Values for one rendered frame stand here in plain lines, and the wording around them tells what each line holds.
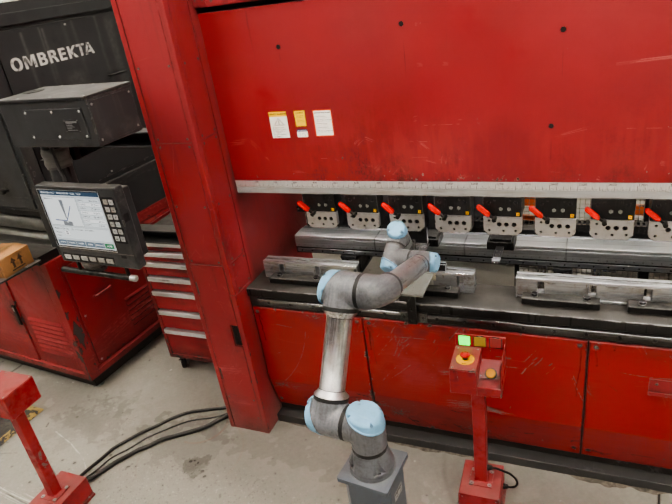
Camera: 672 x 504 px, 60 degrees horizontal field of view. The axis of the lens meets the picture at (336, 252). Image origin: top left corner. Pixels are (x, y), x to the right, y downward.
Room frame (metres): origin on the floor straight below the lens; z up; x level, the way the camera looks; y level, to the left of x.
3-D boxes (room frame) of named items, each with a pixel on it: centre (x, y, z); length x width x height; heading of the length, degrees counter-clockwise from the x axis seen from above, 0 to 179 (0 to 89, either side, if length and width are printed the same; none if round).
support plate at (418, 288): (2.19, -0.30, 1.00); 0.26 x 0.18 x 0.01; 154
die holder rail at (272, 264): (2.56, 0.13, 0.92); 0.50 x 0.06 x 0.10; 64
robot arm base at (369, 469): (1.41, -0.01, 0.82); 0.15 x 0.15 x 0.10
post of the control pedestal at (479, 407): (1.86, -0.49, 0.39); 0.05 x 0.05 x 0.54; 66
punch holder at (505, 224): (2.16, -0.70, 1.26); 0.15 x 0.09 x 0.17; 64
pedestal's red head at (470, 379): (1.86, -0.49, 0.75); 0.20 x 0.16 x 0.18; 66
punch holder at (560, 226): (2.07, -0.88, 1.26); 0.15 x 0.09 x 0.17; 64
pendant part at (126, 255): (2.33, 0.98, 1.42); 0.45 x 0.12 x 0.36; 61
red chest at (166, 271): (3.29, 0.84, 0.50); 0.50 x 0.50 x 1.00; 64
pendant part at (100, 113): (2.43, 0.98, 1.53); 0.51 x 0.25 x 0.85; 61
